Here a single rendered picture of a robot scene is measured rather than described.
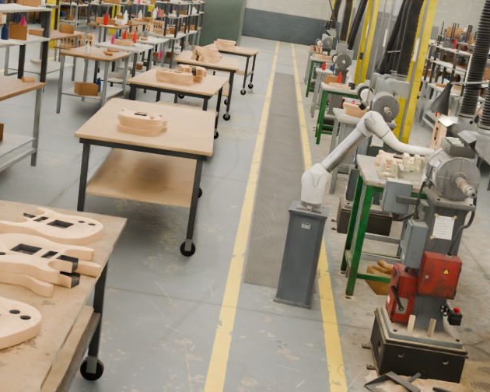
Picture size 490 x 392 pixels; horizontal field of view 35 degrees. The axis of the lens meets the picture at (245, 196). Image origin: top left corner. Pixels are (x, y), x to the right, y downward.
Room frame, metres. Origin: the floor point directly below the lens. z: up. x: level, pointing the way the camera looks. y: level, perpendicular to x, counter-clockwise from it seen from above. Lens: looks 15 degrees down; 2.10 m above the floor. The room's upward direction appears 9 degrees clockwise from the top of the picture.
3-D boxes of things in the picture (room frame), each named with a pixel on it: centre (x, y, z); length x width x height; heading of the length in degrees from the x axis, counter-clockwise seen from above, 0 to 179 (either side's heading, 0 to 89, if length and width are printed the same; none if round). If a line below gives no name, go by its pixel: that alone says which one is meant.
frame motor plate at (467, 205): (4.53, -1.21, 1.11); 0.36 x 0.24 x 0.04; 179
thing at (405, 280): (4.53, -1.05, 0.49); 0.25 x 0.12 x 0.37; 179
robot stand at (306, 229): (5.34, -0.47, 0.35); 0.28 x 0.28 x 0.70; 82
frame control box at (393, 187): (4.68, -0.97, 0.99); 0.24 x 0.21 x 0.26; 179
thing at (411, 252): (4.53, -1.06, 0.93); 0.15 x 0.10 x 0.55; 179
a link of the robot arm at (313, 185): (5.35, -0.47, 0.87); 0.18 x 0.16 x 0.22; 0
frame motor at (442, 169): (4.59, -1.21, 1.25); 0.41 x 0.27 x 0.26; 179
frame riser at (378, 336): (4.53, -1.21, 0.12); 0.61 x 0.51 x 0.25; 89
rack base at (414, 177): (5.75, -1.20, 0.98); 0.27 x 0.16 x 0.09; 177
